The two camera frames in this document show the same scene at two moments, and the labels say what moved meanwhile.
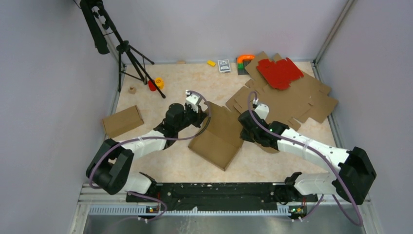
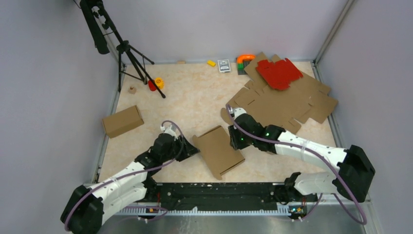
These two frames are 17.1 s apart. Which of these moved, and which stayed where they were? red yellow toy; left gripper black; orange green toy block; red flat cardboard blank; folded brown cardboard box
Moved: left gripper black
Stayed: orange green toy block; red flat cardboard blank; red yellow toy; folded brown cardboard box
